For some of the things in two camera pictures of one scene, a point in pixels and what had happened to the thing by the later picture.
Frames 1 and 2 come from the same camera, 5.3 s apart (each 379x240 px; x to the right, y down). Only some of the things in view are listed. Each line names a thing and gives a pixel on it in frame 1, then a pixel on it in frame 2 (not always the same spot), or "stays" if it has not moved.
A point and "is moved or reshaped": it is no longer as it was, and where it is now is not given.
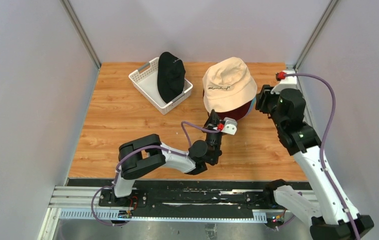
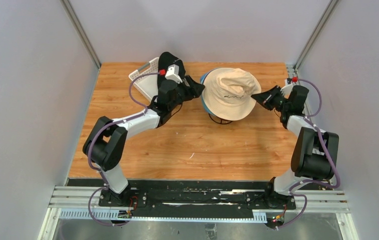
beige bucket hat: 228,85 is moved or reshaped
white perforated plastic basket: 144,80 stays
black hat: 171,75 stays
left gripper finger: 213,118 -> 196,89
